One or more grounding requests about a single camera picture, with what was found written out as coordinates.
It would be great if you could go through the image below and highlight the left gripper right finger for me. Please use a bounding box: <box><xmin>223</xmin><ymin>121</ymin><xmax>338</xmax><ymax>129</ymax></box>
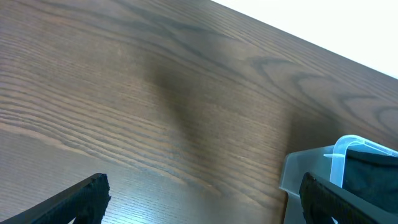
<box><xmin>299</xmin><ymin>172</ymin><xmax>397</xmax><ymax>224</ymax></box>

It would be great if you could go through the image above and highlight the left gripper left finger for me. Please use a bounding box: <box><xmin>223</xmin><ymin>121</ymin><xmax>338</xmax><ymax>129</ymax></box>
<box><xmin>2</xmin><ymin>173</ymin><xmax>111</xmax><ymax>224</ymax></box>

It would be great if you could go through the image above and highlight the clear plastic storage bin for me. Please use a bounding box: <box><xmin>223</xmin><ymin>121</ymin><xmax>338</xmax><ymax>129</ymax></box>
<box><xmin>279</xmin><ymin>135</ymin><xmax>397</xmax><ymax>224</ymax></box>

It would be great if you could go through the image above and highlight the black garment with band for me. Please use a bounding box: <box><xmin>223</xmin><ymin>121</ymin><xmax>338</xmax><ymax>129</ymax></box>
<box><xmin>342</xmin><ymin>150</ymin><xmax>397</xmax><ymax>215</ymax></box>

